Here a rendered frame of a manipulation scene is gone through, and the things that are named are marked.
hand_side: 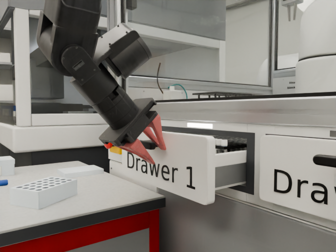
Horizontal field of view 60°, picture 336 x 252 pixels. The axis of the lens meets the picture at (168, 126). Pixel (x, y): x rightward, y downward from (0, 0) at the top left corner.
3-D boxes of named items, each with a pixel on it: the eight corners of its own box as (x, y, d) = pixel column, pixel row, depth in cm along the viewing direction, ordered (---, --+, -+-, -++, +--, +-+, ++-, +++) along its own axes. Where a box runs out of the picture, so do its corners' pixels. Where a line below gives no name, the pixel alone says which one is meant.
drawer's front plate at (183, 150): (207, 206, 46) (207, 137, 45) (121, 174, 69) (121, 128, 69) (215, 204, 47) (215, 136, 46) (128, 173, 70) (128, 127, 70)
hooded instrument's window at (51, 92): (14, 126, 116) (11, 10, 113) (-20, 117, 259) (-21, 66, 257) (217, 120, 183) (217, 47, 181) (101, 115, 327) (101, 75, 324)
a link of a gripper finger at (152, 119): (182, 142, 53) (152, 104, 49) (158, 172, 50) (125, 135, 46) (160, 139, 58) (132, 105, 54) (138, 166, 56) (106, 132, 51)
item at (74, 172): (64, 178, 89) (64, 173, 89) (57, 173, 96) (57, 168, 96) (103, 173, 97) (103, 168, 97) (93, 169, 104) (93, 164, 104)
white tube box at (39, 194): (38, 209, 61) (38, 191, 61) (9, 204, 65) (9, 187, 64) (77, 194, 73) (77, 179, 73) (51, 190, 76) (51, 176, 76)
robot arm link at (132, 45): (36, 33, 42) (55, 58, 36) (98, -15, 43) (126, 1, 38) (84, 86, 51) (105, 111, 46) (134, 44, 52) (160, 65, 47)
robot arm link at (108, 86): (63, 74, 47) (65, 79, 42) (97, 47, 48) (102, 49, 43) (92, 106, 50) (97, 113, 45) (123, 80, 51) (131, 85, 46)
